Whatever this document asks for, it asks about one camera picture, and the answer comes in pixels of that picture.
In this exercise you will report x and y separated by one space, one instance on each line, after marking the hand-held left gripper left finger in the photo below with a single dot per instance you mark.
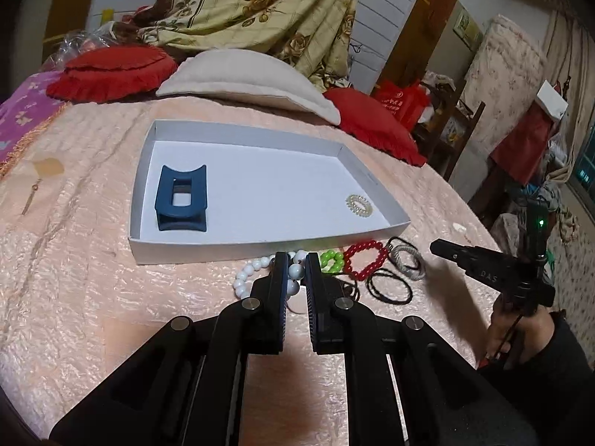
280 288

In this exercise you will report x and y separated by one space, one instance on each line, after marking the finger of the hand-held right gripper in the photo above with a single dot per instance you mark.
448 250

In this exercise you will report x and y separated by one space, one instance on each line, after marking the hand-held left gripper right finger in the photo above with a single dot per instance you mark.
310 288

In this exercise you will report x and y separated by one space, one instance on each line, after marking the white cardboard tray box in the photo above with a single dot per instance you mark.
260 186

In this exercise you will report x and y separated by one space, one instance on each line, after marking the person's right forearm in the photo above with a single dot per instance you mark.
553 381

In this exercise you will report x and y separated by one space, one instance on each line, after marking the person's right hand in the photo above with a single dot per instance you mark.
509 334

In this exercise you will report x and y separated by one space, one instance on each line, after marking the small white object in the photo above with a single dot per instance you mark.
459 228

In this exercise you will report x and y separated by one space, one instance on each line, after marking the dark wooden chair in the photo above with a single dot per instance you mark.
472 134

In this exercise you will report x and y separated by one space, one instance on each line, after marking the red hanging cloth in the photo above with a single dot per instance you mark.
525 144

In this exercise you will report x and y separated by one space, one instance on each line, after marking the red fringed pillow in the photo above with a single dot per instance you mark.
111 72
376 123

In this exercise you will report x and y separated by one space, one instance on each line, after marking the dark blue hair claw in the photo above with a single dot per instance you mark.
163 195

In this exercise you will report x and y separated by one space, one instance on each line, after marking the red shopping bag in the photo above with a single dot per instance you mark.
399 102

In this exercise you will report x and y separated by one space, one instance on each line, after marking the white paper box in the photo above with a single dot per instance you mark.
553 100

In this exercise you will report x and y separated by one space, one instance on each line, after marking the floral mattress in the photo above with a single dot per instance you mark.
506 69

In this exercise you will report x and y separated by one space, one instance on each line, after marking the beige pillow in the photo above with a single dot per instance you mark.
241 79

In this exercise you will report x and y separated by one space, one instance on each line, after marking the translucent yellow packet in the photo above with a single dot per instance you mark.
48 167

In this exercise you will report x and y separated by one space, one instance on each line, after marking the gold drop earring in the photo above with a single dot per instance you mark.
29 200

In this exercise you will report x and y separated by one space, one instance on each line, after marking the yellow floral blanket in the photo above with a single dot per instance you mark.
260 4

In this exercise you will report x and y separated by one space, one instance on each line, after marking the purple printed blanket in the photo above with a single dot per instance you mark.
23 107

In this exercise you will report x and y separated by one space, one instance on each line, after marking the clear plastic bag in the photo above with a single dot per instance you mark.
83 42

